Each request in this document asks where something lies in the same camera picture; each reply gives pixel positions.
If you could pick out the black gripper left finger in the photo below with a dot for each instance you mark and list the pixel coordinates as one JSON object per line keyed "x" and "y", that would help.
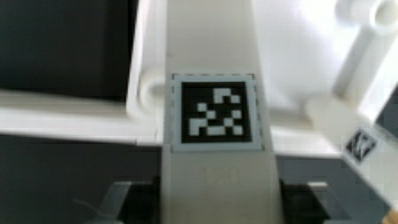
{"x": 130, "y": 203}

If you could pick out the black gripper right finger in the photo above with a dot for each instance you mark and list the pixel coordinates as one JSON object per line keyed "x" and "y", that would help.
{"x": 310, "y": 205}

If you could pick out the white desk leg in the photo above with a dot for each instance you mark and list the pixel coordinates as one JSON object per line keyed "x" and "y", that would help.
{"x": 365, "y": 144}
{"x": 219, "y": 167}

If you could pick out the white desk tabletop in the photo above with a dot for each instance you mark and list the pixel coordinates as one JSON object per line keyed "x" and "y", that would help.
{"x": 310, "y": 43}

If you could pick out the white U-shaped fence frame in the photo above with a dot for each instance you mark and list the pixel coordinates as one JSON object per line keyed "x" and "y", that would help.
{"x": 73, "y": 118}

